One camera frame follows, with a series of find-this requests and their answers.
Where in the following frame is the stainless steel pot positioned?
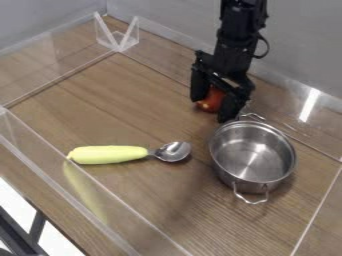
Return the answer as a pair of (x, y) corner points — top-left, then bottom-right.
(208, 120), (296, 205)

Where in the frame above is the spoon with yellow handle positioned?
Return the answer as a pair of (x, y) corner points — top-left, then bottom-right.
(67, 142), (191, 165)

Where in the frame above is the black metal table frame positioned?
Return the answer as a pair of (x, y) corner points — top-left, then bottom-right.
(0, 206), (49, 256)

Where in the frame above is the red white toy mushroom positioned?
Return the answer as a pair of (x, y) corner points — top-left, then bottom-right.
(196, 87), (226, 113)

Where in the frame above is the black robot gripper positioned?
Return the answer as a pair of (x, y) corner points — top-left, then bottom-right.
(189, 50), (255, 123)

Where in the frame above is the clear acrylic enclosure wall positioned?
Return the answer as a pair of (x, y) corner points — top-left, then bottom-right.
(0, 0), (342, 256)

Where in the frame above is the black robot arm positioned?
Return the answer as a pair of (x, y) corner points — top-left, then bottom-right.
(189, 0), (270, 123)

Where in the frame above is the clear acrylic corner bracket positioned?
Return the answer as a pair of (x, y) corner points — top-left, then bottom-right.
(93, 12), (140, 53)

